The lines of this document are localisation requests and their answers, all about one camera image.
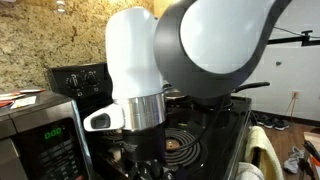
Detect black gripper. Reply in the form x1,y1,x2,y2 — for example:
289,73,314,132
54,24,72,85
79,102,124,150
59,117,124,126
121,122,174,180

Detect black electric stove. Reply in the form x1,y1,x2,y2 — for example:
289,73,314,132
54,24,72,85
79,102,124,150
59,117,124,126
48,62,253,180

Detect black frying pan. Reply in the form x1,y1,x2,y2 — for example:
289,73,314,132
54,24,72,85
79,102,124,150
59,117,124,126
163,81,272,102

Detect large coil burner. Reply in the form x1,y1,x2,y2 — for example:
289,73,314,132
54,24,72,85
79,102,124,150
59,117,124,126
164,128,202,167

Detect small coil burner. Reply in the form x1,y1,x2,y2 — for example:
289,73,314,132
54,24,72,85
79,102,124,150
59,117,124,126
102,128,124,145

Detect white folded towel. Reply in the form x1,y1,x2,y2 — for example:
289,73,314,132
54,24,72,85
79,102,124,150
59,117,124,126
234,161,265,180

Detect black microwave oven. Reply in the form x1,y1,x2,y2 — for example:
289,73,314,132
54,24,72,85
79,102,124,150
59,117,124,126
0,89,97,180

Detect pale yellow towel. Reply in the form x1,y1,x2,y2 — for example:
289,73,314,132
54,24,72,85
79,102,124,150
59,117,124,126
244,125,285,180

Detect dark shoes pair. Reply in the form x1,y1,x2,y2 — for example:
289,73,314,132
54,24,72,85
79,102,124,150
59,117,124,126
255,114,291,132

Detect white sneaker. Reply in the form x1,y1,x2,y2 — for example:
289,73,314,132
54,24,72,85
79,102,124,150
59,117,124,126
283,145,306,175

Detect white paper sheet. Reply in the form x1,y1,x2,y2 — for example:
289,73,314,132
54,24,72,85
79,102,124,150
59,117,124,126
9,95,38,110

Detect red paper packet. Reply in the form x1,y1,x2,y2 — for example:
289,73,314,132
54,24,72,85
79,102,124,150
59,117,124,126
0,87,48,101

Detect black tools pile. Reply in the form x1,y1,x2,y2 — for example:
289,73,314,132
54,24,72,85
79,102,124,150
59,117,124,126
303,139,320,163

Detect light wooden table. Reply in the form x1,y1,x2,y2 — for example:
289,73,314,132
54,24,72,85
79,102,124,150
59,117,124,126
302,131,320,180

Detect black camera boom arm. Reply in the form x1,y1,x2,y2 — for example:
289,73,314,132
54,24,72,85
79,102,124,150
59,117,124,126
267,29,320,46

